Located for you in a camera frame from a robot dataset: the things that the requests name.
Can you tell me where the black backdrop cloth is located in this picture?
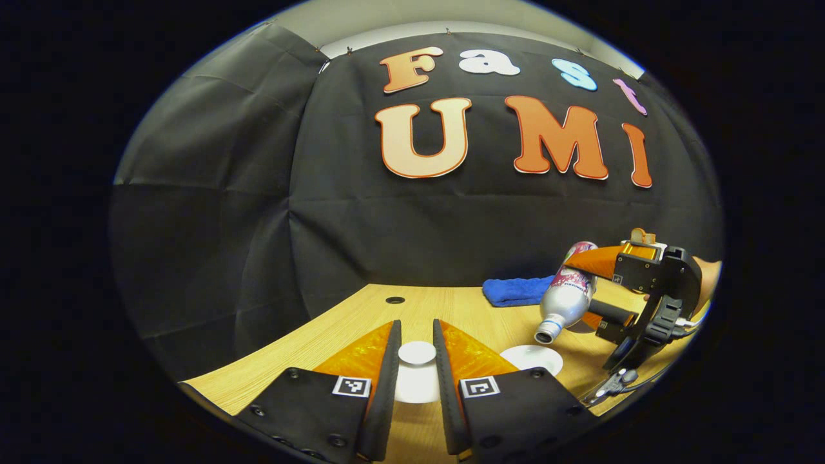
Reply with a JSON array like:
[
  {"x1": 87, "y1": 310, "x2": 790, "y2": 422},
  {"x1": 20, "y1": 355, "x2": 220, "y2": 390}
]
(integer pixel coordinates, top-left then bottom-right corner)
[{"x1": 110, "y1": 23, "x2": 726, "y2": 381}]

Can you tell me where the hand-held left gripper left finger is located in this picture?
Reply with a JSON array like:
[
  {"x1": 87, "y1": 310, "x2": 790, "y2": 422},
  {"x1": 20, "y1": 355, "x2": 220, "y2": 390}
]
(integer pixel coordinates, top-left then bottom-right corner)
[{"x1": 235, "y1": 320, "x2": 403, "y2": 462}]

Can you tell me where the silver water bottle red label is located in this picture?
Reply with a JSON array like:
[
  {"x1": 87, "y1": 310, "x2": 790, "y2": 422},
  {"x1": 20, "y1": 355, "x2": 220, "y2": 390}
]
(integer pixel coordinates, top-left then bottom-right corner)
[{"x1": 534, "y1": 241, "x2": 600, "y2": 345}]

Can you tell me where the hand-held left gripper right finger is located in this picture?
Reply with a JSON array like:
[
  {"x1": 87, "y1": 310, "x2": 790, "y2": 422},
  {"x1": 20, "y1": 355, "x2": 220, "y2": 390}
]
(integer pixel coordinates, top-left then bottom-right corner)
[{"x1": 432, "y1": 319, "x2": 603, "y2": 461}]

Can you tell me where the white teacup lid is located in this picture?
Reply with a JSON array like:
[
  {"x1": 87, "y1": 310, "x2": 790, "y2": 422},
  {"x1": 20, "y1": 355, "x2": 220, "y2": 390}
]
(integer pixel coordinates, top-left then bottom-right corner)
[{"x1": 394, "y1": 341, "x2": 442, "y2": 405}]

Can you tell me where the blue folded towel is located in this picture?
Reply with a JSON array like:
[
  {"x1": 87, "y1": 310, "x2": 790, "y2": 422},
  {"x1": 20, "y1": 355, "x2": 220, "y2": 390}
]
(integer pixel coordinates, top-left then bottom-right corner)
[{"x1": 482, "y1": 276, "x2": 556, "y2": 308}]

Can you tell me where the white teacup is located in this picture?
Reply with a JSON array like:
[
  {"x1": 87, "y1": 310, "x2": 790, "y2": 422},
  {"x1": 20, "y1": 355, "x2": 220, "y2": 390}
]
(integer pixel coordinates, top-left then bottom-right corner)
[{"x1": 500, "y1": 345, "x2": 564, "y2": 378}]

